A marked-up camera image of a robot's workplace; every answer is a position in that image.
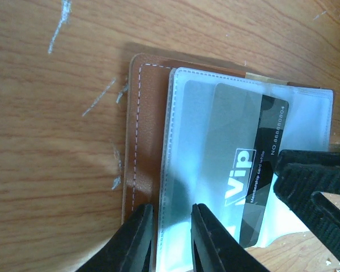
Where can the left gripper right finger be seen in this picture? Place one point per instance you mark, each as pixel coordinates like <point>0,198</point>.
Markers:
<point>213,248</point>

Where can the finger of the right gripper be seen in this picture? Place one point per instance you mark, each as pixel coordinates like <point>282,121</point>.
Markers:
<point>303,178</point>

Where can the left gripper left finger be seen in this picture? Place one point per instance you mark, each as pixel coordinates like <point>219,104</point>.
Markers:
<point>130,248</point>

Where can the black VIP card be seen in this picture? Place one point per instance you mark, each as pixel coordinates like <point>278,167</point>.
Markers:
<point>243,139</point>

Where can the brown leather card holder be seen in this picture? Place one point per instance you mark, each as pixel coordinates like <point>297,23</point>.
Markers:
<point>168,110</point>

